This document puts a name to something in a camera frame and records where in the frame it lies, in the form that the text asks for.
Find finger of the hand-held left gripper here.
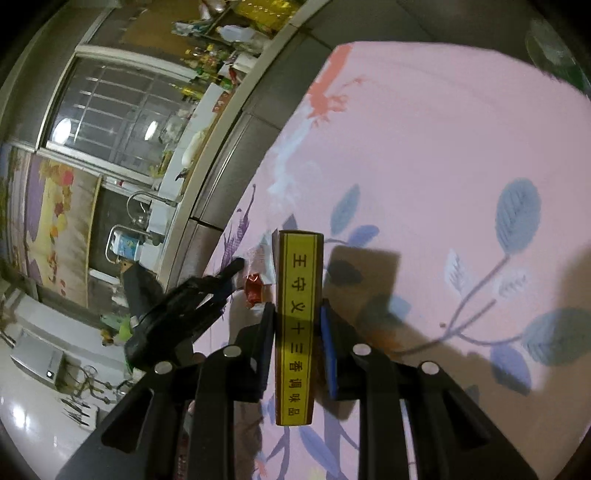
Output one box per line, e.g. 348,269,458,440
178,285,238,344
182,257,246,296

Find steel kitchen cabinet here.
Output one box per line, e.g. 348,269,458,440
152,0,416,296

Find white wall appliance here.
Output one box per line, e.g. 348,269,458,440
11,332,65,386

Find white plate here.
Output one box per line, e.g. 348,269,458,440
180,129,204,167

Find steel filter faucet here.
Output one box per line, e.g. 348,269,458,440
106,224,162,264

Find yellow brown spice box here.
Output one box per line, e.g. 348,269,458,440
275,229,325,428

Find large cooking oil bottle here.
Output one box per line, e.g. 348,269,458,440
231,0,305,28

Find white plastic wrapper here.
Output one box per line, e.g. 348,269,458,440
240,231,278,284

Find white blue water purifier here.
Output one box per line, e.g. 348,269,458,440
108,228,144,259

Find barred window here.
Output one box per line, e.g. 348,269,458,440
39,51,204,181

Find fruit wall poster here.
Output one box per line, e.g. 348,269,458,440
0,143,102,287

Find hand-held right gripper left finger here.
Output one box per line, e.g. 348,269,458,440
55,302,277,480

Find red foil wrapper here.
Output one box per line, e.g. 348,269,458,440
244,272,265,310

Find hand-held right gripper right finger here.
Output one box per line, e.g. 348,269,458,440
321,299,539,480

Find pink floral tablecloth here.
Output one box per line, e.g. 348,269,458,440
182,41,591,480

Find steel sink faucet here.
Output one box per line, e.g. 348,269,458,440
126,190,178,222

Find row of condiment bottles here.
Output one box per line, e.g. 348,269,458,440
173,28,259,102

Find hanging metal utensils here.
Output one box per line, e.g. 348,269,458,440
60,364,100,425

